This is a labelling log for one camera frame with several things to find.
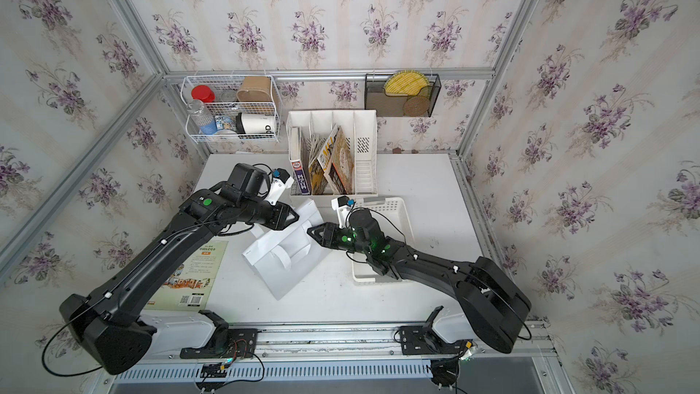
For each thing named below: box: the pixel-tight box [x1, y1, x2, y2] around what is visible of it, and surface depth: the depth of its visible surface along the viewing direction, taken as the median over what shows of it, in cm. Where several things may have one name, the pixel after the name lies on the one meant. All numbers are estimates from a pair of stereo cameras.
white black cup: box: [235, 112, 276, 135], surface depth 95 cm
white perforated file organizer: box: [286, 109, 378, 197], surface depth 101 cm
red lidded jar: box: [191, 84, 216, 104], surface depth 94 cm
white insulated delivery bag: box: [242, 198, 332, 301], surface depth 71 cm
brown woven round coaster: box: [402, 95, 431, 117], surface depth 100 cm
